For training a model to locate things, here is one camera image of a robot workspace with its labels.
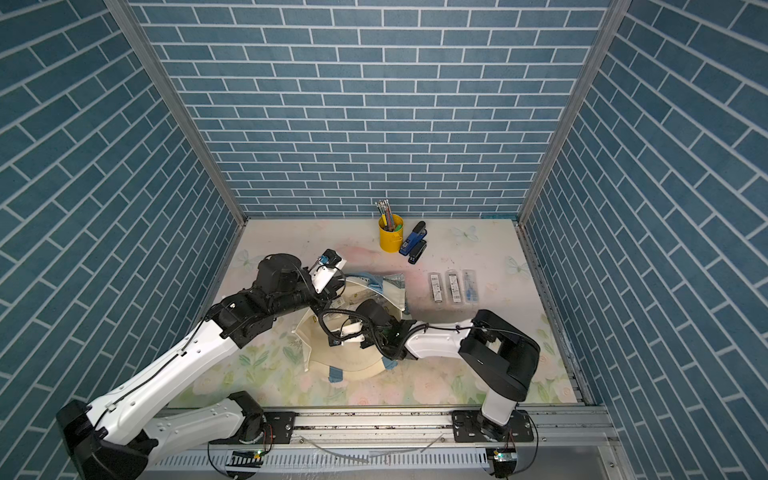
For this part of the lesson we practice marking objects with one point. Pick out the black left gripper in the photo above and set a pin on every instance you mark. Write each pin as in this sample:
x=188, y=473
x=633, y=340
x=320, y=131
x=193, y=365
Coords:
x=326, y=296

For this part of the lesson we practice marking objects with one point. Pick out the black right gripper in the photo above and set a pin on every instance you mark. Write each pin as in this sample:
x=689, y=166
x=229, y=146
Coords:
x=367, y=343

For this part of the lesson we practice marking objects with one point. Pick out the cream canvas tote bag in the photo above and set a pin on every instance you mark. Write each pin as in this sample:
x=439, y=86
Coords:
x=343, y=348

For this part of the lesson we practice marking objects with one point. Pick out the clear compass set case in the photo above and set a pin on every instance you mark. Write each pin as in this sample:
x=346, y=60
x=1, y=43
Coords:
x=435, y=282

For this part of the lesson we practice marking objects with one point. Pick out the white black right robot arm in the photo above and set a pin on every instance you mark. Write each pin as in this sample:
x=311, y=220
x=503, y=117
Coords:
x=504, y=357

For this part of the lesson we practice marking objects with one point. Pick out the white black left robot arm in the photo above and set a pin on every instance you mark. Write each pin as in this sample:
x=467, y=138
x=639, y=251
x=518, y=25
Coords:
x=118, y=435

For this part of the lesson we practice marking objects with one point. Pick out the black stapler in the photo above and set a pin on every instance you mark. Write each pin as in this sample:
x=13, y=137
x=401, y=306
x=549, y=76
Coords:
x=417, y=251

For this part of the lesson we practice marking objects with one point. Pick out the yellow pencil cup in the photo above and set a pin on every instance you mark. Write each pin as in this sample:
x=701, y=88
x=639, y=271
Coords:
x=391, y=241

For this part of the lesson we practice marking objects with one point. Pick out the blue stapler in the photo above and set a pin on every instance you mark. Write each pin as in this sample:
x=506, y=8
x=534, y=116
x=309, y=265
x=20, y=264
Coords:
x=417, y=234

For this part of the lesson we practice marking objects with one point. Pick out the pencils in cup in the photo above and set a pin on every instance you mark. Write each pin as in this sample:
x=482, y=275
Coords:
x=385, y=210

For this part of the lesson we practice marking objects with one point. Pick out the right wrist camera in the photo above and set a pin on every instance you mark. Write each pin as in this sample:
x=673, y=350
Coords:
x=347, y=333

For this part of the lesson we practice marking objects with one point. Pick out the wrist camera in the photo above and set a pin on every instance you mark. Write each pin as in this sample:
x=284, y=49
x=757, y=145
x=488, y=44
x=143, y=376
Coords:
x=324, y=269
x=347, y=333

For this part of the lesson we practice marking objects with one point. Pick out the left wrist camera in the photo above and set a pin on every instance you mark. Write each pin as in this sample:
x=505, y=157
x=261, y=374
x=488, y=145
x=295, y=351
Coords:
x=324, y=269

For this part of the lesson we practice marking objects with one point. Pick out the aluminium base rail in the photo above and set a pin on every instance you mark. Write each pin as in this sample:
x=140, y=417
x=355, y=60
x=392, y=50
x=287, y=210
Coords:
x=570, y=441

